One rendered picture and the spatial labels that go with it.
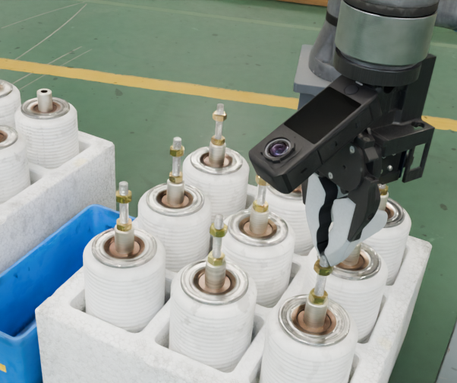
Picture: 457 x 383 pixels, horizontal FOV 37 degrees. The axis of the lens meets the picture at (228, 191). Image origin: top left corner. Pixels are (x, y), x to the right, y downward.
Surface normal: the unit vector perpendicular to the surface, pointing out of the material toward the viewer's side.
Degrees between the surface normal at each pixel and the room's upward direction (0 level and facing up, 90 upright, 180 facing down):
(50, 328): 90
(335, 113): 28
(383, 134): 0
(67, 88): 0
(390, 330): 0
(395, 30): 90
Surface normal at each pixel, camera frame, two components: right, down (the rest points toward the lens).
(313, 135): -0.33, -0.62
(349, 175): -0.85, 0.24
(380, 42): -0.23, 0.51
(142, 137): 0.07, -0.84
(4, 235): 0.88, 0.30
